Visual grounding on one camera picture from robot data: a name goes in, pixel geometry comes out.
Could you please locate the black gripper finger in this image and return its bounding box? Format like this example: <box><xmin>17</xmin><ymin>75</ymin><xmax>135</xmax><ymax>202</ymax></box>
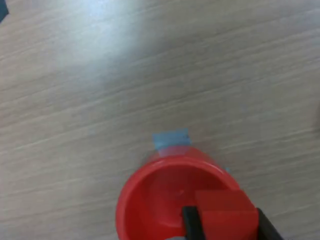
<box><xmin>255</xmin><ymin>207</ymin><xmax>285</xmax><ymax>240</ymax></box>
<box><xmin>181</xmin><ymin>205</ymin><xmax>206</xmax><ymax>240</ymax></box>

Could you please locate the red cube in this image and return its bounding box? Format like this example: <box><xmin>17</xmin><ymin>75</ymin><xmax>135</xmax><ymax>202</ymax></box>
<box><xmin>194</xmin><ymin>189</ymin><xmax>259</xmax><ymax>240</ymax></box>

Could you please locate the red plastic cup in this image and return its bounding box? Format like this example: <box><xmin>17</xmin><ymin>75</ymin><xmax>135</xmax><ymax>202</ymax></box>
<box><xmin>115</xmin><ymin>145</ymin><xmax>247</xmax><ymax>240</ymax></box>

